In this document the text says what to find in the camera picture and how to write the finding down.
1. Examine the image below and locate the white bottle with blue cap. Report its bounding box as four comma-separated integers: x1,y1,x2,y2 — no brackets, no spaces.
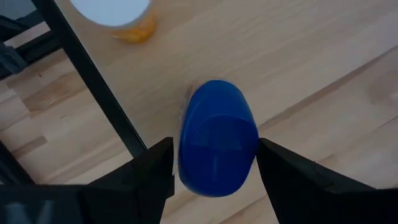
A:
177,79,260,198

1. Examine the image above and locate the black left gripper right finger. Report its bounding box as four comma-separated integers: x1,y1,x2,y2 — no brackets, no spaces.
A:
256,138,398,224

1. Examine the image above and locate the black metal rig frame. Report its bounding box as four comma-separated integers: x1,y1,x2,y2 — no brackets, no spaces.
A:
0,11,62,186

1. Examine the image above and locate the wooden shelf with black frame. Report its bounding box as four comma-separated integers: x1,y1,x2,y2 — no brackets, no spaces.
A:
30,0,398,158

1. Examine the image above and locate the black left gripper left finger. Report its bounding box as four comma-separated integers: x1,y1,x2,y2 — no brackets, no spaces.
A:
77,136,175,224

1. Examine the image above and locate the orange pill bottle white cap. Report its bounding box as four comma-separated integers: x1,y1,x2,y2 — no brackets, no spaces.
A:
70,0,159,44

